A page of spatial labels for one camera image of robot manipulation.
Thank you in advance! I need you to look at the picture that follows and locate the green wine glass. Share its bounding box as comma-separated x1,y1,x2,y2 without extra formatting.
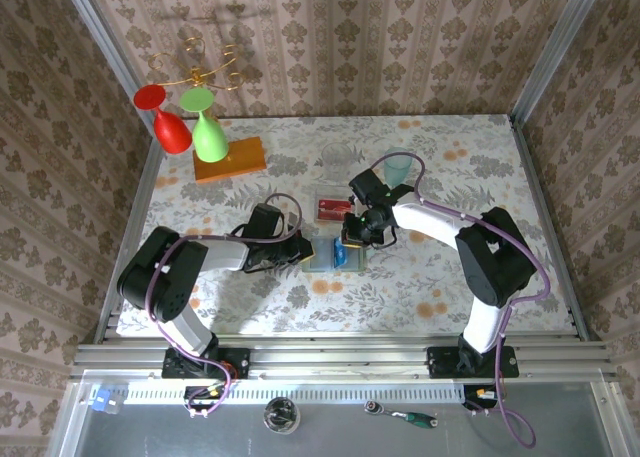
179,87,230,164

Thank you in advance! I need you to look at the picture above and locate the aluminium table side rail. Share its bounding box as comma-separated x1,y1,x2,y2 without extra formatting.
507,114,591,341
94,126,169,343

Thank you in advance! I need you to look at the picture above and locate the orange wooden rack base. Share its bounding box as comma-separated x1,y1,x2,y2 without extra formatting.
193,135,268,186

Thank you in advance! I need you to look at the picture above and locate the black connector with wires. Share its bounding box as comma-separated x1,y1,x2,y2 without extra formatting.
462,384,501,416
183,384,236,419

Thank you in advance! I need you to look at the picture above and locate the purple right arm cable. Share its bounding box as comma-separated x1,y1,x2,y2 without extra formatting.
368,151,552,449

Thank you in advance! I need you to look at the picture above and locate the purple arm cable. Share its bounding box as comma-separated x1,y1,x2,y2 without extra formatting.
368,151,552,449
144,191,305,419

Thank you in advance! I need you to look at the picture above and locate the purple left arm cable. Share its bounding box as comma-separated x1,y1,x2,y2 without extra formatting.
144,191,305,419

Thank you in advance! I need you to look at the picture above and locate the red wine glass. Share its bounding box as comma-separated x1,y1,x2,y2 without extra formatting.
133,84,194,156

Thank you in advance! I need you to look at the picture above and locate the round steel cup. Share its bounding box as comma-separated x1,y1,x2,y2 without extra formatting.
263,396,301,434

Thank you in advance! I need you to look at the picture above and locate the clear glass tumbler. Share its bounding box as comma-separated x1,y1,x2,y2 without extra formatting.
319,142,354,181

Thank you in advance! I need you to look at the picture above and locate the aluminium frame post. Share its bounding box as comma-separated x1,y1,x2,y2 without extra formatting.
509,0,609,123
57,0,156,133

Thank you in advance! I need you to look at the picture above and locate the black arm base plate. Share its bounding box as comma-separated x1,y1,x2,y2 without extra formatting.
427,345,520,379
162,346,251,381

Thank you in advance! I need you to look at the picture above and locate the grey metal bench top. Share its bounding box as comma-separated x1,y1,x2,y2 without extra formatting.
47,369,624,457

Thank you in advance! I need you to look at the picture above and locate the gold wire glass rack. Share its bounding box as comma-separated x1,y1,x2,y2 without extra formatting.
148,36,246,92

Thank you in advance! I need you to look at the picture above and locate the white slotted cable duct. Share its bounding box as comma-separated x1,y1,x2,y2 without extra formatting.
122,387,466,406

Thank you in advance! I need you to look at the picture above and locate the long aluminium frame rail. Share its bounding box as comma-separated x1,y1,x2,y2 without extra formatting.
69,332,619,382

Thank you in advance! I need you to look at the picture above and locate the ratchet wrench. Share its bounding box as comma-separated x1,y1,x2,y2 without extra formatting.
363,399,439,428

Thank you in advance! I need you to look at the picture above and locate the mint green card holder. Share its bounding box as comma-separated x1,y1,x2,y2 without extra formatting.
301,236,369,273

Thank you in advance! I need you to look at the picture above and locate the floral table cover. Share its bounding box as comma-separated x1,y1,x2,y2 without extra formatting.
115,114,575,336

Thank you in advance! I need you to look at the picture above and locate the blue white plastic connector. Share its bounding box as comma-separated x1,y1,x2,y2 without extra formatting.
89,387,124,416

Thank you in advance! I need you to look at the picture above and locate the teal plastic cup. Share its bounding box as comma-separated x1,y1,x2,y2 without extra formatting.
383,146,414,187

